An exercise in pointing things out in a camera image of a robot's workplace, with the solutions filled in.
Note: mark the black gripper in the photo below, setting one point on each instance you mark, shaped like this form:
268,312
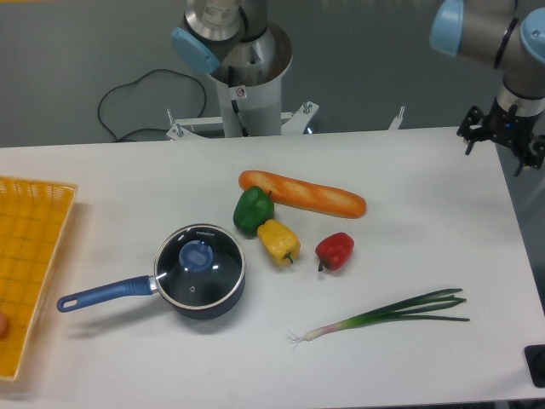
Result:
506,128

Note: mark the glass lid blue knob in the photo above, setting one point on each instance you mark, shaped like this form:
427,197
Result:
200,267

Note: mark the dark blue saucepan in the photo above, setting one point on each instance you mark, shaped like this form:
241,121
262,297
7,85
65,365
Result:
139,286

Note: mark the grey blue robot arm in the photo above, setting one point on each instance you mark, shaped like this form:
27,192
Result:
486,31

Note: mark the green spring onion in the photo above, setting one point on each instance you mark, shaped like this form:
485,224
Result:
422,307

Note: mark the red bell pepper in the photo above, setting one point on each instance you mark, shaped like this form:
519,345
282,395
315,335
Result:
334,251

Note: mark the black device at edge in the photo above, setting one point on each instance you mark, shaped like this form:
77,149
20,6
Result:
535,359

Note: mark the orange baguette bread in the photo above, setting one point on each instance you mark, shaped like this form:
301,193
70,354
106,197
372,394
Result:
305,195

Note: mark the yellow bell pepper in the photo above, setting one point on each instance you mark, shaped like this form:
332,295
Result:
282,245

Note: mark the green bell pepper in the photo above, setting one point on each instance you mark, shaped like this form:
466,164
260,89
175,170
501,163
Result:
253,209

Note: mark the yellow wicker basket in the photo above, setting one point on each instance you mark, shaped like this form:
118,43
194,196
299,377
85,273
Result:
34,214

